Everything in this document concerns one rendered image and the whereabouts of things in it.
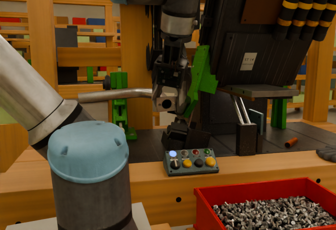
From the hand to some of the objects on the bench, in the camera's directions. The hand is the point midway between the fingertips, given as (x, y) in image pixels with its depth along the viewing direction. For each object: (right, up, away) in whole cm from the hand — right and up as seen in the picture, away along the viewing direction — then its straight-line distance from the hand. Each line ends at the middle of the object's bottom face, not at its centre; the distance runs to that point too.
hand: (168, 103), depth 78 cm
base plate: (+19, -16, +42) cm, 49 cm away
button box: (+7, -23, +10) cm, 26 cm away
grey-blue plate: (+31, -16, +28) cm, 45 cm away
